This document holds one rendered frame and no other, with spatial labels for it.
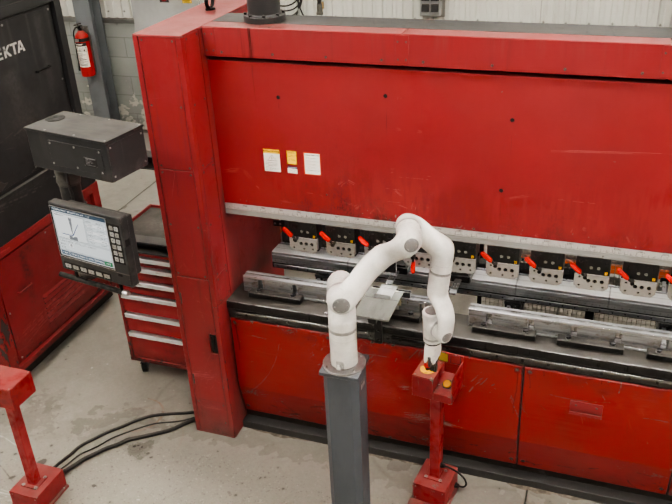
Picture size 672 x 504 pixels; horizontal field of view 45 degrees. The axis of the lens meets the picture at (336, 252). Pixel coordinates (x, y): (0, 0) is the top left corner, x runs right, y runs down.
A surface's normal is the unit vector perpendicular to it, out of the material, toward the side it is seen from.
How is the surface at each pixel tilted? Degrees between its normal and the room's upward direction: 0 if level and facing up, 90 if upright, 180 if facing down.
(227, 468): 0
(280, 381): 90
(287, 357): 90
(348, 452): 90
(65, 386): 0
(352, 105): 90
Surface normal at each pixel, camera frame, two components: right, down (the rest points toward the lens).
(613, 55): -0.33, 0.46
